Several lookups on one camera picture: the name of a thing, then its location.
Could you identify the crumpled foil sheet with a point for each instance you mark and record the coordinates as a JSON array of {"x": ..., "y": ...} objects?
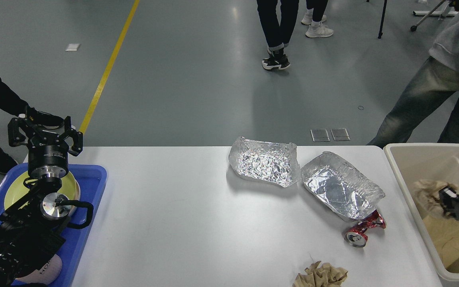
[
  {"x": 270, "y": 162},
  {"x": 341, "y": 187}
]

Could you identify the brown paper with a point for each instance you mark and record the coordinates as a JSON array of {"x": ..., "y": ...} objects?
[
  {"x": 321, "y": 275},
  {"x": 426, "y": 194}
]

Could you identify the brown paper bag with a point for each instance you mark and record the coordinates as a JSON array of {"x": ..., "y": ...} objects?
[{"x": 444, "y": 233}]

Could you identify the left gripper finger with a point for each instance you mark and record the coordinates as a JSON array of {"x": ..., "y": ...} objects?
[
  {"x": 23, "y": 131},
  {"x": 71, "y": 140}
]

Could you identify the blue plastic tray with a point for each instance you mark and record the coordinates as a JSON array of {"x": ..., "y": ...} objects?
[{"x": 92, "y": 180}]

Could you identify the metal floor plate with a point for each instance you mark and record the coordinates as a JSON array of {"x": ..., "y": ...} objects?
[
  {"x": 340, "y": 134},
  {"x": 320, "y": 135}
]

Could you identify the crumpled foil sheet right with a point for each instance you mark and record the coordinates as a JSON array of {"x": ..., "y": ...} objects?
[{"x": 341, "y": 187}]

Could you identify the beige plastic bin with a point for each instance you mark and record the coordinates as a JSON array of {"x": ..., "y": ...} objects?
[{"x": 412, "y": 162}]

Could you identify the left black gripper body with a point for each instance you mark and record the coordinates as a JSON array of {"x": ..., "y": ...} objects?
[{"x": 48, "y": 160}]

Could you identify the yellow plate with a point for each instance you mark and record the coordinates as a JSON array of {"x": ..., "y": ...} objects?
[{"x": 18, "y": 189}]

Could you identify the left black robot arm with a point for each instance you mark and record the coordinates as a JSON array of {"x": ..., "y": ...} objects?
[{"x": 30, "y": 229}]

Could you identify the person in black sneakers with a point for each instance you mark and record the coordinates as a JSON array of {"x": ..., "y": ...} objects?
[{"x": 277, "y": 32}]

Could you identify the crumpled foil sheet left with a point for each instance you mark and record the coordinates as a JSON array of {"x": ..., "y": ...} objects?
[{"x": 270, "y": 162}]

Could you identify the crushed red can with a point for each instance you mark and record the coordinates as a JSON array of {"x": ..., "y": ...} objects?
[{"x": 356, "y": 235}]

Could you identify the person in white sneakers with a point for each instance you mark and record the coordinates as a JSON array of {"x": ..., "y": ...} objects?
[{"x": 314, "y": 18}]

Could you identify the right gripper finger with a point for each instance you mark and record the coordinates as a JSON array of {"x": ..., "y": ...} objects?
[{"x": 449, "y": 200}]

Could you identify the pink mug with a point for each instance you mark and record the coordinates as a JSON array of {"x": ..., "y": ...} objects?
[{"x": 46, "y": 274}]

